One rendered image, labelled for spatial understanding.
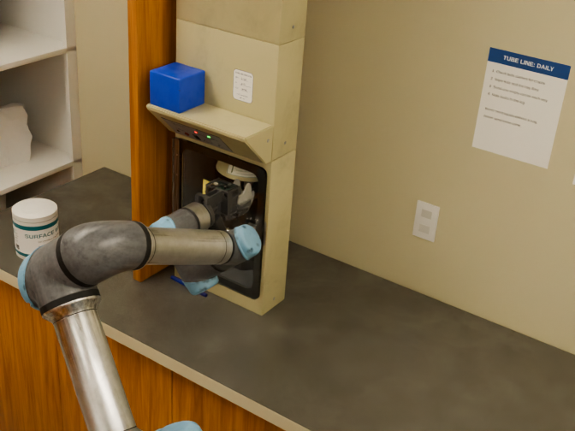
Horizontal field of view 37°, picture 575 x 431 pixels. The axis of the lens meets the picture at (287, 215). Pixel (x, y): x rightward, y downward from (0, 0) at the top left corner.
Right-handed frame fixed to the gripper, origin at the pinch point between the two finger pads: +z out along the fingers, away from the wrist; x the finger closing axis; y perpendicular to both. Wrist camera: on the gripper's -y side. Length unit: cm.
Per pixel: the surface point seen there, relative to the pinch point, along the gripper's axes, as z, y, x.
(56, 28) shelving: 45, 9, 120
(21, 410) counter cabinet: -24, -93, 69
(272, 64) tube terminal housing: 2.4, 35.2, -2.9
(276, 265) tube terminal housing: 8.3, -23.1, -4.5
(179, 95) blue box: -8.2, 25.0, 17.0
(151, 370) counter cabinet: -24, -48, 12
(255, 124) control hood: -0.4, 20.1, -0.9
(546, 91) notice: 45, 31, -56
